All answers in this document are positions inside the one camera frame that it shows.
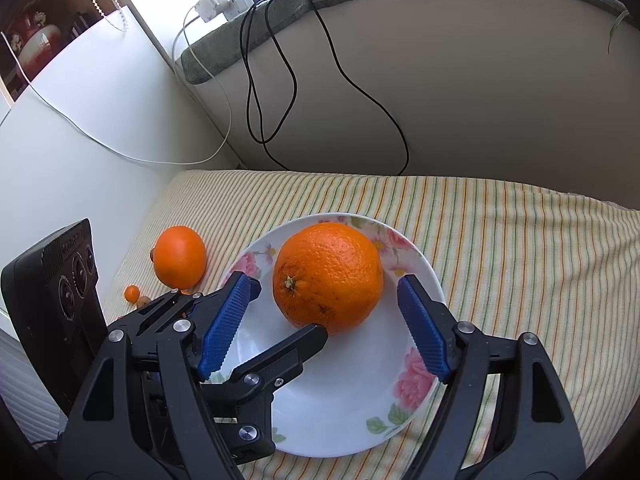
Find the large smooth orange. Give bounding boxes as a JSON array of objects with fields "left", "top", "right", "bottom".
[{"left": 152, "top": 226, "right": 208, "bottom": 291}]

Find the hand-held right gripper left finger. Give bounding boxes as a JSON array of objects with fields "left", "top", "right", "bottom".
[{"left": 55, "top": 272, "right": 263, "bottom": 480}]

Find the large orange with stem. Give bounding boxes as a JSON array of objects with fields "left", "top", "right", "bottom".
[{"left": 272, "top": 222, "right": 385, "bottom": 336}]

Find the white cable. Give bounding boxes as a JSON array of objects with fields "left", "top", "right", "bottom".
[{"left": 0, "top": 2, "right": 234, "bottom": 166}]

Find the striped bed cloth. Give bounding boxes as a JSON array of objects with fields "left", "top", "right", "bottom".
[{"left": 102, "top": 169, "right": 640, "bottom": 480}]

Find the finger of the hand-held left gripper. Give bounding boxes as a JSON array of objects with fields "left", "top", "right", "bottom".
[
  {"left": 107, "top": 287, "right": 207, "bottom": 332},
  {"left": 200, "top": 323, "right": 329, "bottom": 463}
]

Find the white floral plate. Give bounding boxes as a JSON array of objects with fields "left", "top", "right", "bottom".
[{"left": 202, "top": 213, "right": 447, "bottom": 458}]

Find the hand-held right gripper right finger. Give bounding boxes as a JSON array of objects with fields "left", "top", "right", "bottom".
[{"left": 396, "top": 275, "right": 587, "bottom": 480}]

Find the wall picture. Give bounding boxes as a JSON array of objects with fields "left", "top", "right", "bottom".
[{"left": 0, "top": 0, "right": 108, "bottom": 104}]

